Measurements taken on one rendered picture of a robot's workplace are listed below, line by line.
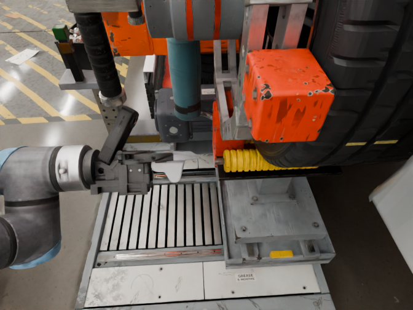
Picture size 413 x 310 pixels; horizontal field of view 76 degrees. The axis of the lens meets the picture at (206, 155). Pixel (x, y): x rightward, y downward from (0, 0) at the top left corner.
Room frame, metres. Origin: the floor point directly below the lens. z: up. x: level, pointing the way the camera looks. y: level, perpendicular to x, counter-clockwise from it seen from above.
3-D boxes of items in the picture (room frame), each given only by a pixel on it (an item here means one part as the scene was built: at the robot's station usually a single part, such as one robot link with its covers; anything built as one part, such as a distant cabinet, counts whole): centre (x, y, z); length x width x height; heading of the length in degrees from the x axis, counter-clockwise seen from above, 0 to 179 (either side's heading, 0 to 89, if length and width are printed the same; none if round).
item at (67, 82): (1.12, 0.51, 0.44); 0.43 x 0.17 x 0.03; 3
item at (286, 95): (0.26, -0.09, 0.85); 0.09 x 0.08 x 0.07; 3
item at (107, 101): (0.39, 0.16, 0.83); 0.04 x 0.04 x 0.16
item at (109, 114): (1.15, 0.51, 0.21); 0.10 x 0.10 x 0.42; 3
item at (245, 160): (0.46, -0.17, 0.51); 0.29 x 0.06 x 0.06; 93
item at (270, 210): (0.58, -0.23, 0.32); 0.40 x 0.30 x 0.28; 3
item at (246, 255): (0.58, -0.23, 0.13); 0.50 x 0.36 x 0.10; 3
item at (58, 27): (0.92, 0.50, 0.64); 0.04 x 0.04 x 0.04; 3
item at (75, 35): (1.10, 0.51, 0.51); 0.20 x 0.14 x 0.13; 174
